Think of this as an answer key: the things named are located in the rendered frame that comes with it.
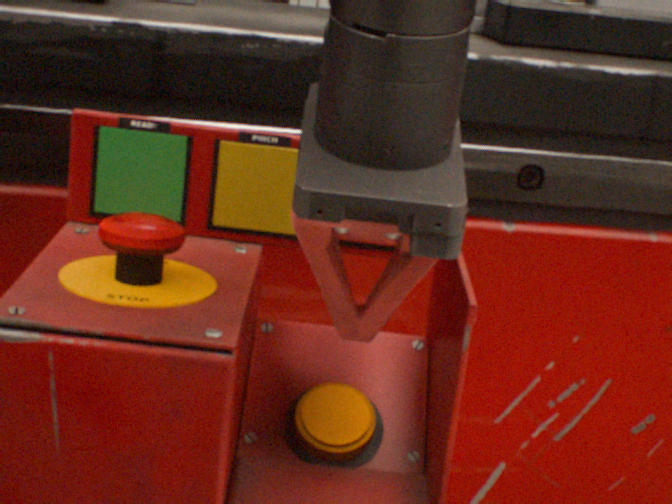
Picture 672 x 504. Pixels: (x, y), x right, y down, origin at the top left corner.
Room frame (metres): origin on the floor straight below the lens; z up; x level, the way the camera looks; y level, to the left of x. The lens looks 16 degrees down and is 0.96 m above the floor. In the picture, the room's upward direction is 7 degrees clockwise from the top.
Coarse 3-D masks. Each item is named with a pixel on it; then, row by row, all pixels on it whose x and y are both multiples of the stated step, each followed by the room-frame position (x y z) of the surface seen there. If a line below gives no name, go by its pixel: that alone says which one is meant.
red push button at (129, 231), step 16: (112, 224) 0.54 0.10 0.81; (128, 224) 0.54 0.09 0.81; (144, 224) 0.54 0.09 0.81; (160, 224) 0.54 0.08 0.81; (176, 224) 0.55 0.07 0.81; (112, 240) 0.53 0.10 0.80; (128, 240) 0.53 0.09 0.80; (144, 240) 0.53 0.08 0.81; (160, 240) 0.53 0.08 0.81; (176, 240) 0.54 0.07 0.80; (128, 256) 0.54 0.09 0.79; (144, 256) 0.54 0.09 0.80; (160, 256) 0.54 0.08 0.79; (128, 272) 0.54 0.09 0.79; (144, 272) 0.54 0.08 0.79; (160, 272) 0.54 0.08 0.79
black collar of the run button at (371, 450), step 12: (300, 396) 0.57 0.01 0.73; (288, 408) 0.56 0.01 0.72; (288, 420) 0.55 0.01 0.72; (288, 432) 0.55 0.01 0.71; (300, 444) 0.54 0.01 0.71; (372, 444) 0.55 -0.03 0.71; (300, 456) 0.54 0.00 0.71; (312, 456) 0.54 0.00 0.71; (360, 456) 0.54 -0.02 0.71; (372, 456) 0.54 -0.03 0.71
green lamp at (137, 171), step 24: (120, 144) 0.63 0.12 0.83; (144, 144) 0.63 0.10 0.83; (168, 144) 0.63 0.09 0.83; (120, 168) 0.63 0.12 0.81; (144, 168) 0.63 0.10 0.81; (168, 168) 0.63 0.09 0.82; (96, 192) 0.63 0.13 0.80; (120, 192) 0.63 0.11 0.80; (144, 192) 0.63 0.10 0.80; (168, 192) 0.63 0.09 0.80; (168, 216) 0.63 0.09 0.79
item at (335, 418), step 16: (336, 384) 0.56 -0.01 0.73; (304, 400) 0.56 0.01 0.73; (320, 400) 0.55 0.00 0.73; (336, 400) 0.55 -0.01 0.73; (352, 400) 0.56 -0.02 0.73; (368, 400) 0.56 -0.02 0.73; (304, 416) 0.55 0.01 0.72; (320, 416) 0.55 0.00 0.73; (336, 416) 0.55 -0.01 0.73; (352, 416) 0.55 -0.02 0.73; (368, 416) 0.55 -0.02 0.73; (304, 432) 0.54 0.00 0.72; (320, 432) 0.54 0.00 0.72; (336, 432) 0.54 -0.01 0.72; (352, 432) 0.54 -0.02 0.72; (368, 432) 0.54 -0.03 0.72; (304, 448) 0.54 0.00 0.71; (320, 448) 0.54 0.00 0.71; (336, 448) 0.54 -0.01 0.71; (352, 448) 0.54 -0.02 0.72
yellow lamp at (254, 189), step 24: (240, 144) 0.63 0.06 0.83; (240, 168) 0.63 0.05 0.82; (264, 168) 0.63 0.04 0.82; (288, 168) 0.63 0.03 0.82; (216, 192) 0.63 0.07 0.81; (240, 192) 0.63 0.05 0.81; (264, 192) 0.63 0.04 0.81; (288, 192) 0.63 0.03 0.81; (216, 216) 0.63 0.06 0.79; (240, 216) 0.63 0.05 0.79; (264, 216) 0.63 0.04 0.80; (288, 216) 0.63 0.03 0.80
